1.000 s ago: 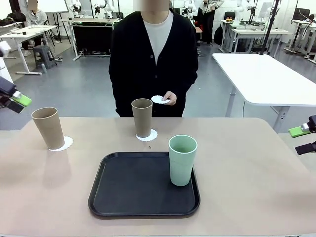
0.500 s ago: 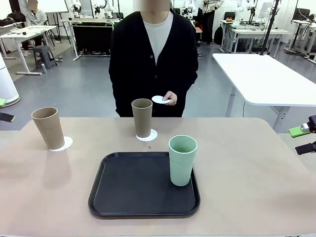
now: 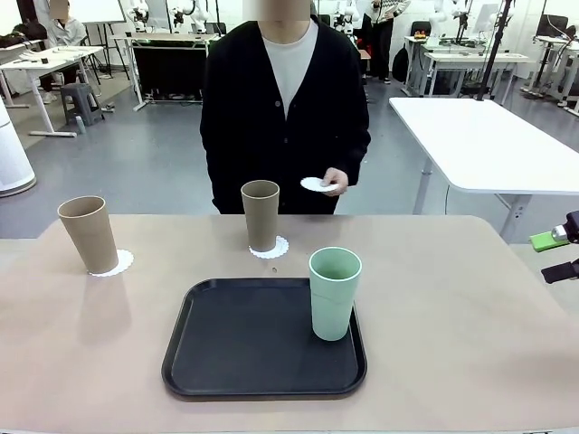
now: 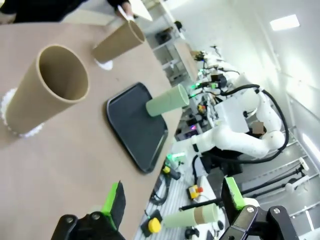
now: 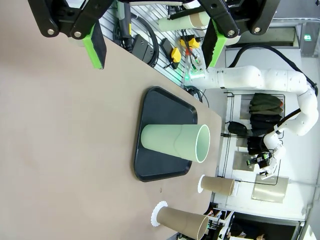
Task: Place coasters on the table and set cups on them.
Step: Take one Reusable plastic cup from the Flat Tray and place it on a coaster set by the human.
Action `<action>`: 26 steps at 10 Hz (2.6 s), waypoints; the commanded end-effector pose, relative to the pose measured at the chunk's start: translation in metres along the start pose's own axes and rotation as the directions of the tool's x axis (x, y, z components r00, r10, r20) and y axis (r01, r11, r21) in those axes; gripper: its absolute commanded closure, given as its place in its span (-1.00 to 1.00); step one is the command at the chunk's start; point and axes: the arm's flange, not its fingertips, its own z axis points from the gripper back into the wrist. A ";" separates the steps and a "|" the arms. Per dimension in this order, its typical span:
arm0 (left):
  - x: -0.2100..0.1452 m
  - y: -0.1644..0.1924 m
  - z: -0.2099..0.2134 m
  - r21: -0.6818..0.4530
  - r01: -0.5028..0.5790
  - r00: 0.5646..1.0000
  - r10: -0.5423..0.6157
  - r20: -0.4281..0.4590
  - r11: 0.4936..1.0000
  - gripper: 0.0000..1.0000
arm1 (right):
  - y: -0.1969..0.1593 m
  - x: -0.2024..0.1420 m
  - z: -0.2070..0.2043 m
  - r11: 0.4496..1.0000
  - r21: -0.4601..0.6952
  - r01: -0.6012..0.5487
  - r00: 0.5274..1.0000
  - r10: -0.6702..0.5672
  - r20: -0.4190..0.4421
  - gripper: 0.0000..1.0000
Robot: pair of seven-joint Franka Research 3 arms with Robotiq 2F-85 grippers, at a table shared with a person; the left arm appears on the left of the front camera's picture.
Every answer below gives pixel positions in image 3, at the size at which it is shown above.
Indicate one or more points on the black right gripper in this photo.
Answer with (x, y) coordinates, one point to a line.
(573, 226)

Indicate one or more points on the white scalloped paper coaster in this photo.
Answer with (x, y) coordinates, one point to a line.
(125, 264)
(310, 183)
(281, 248)

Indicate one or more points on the brown tall cup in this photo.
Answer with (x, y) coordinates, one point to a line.
(261, 221)
(92, 244)

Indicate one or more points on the person's right forearm black sleeve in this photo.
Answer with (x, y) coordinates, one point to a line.
(212, 172)

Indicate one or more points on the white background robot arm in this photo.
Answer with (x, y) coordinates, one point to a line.
(199, 13)
(348, 22)

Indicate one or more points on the person's left forearm black sleeve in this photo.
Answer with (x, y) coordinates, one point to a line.
(357, 158)

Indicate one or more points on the person's left hand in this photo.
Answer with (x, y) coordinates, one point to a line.
(339, 178)

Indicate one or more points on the large white table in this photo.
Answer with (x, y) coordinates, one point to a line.
(488, 144)

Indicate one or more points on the beige table mat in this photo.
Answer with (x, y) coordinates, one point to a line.
(452, 339)

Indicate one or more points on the white desk with equipment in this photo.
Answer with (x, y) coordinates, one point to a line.
(561, 50)

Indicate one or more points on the white background desks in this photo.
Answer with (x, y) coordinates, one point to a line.
(475, 59)

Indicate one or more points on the black tripod pole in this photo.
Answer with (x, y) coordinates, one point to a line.
(495, 45)

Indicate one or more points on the mint green tall cup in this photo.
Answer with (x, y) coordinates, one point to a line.
(332, 312)

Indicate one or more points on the black backpack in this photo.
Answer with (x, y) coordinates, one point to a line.
(400, 63)

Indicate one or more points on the red yellow small object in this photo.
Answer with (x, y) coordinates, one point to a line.
(420, 33)

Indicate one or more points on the bystander in black trousers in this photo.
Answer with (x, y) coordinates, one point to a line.
(384, 45)

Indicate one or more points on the black plastic tray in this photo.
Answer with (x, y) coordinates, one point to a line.
(253, 361)

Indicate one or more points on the person in black cardigan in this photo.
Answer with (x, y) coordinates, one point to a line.
(244, 113)

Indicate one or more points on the black draped table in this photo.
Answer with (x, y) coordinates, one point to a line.
(172, 68)

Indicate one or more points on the grey plastic stool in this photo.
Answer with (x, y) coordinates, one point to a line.
(81, 101)

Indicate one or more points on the whiteboard on stand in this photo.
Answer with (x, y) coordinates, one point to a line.
(106, 11)

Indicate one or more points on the seated bystander in white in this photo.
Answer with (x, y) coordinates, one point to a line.
(65, 36)

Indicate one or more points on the white desk with clutter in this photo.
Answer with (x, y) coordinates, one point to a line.
(45, 61)

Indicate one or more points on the black bag on desk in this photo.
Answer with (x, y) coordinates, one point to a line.
(22, 34)

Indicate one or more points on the white cylindrical pedestal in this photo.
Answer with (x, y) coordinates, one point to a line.
(13, 149)

